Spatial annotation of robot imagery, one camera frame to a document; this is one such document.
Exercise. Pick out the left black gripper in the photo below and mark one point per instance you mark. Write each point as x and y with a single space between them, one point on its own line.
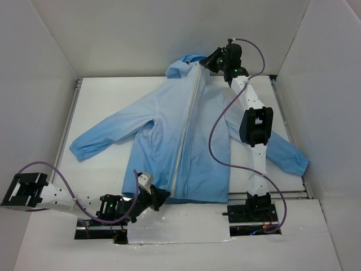
154 198

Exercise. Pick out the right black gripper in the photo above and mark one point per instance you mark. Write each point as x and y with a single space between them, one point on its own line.
215 60

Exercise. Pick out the light blue hooded jacket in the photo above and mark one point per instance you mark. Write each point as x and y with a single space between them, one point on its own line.
182 133

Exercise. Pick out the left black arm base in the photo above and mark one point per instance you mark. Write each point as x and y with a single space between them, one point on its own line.
92 230

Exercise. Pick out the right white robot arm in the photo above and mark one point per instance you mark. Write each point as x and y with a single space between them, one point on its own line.
254 130

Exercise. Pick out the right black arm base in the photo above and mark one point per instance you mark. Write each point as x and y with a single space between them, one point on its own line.
257 216

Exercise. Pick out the silver foil-covered panel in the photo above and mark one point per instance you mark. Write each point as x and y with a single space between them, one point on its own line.
181 224

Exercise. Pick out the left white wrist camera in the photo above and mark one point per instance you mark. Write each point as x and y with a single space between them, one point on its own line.
145 180

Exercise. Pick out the right aluminium table rail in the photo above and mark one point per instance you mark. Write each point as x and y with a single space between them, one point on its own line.
307 187

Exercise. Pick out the left aluminium table rail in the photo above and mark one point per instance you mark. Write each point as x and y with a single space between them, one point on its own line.
68 123

